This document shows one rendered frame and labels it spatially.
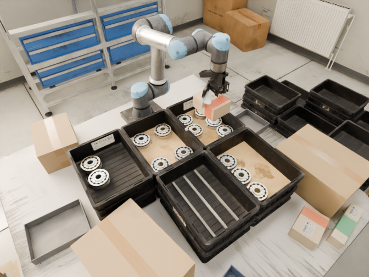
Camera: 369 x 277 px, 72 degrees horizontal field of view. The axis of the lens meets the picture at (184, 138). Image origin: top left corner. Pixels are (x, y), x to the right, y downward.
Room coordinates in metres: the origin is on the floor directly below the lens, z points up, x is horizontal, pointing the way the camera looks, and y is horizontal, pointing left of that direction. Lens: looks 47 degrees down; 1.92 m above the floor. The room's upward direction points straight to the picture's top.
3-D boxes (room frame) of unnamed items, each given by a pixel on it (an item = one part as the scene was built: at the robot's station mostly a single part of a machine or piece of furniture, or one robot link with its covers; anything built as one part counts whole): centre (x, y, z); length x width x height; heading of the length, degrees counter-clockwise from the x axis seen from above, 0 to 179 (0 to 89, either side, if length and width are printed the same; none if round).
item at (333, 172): (0.83, -0.73, 0.80); 0.40 x 0.30 x 0.20; 38
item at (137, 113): (1.34, 0.29, 0.80); 0.15 x 0.15 x 0.10
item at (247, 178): (0.74, -0.28, 0.86); 0.10 x 0.10 x 0.01
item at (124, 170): (0.77, 0.38, 0.87); 0.40 x 0.30 x 0.11; 34
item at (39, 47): (2.47, 1.22, 0.60); 0.72 x 0.03 x 0.56; 128
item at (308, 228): (0.53, -0.60, 0.74); 0.16 x 0.12 x 0.07; 140
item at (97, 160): (0.83, 0.50, 0.86); 0.10 x 0.10 x 0.01
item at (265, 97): (1.84, -0.78, 0.37); 0.40 x 0.30 x 0.45; 37
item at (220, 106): (1.04, -0.14, 1.08); 0.16 x 0.12 x 0.07; 37
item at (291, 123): (1.52, -1.02, 0.31); 0.40 x 0.30 x 0.34; 38
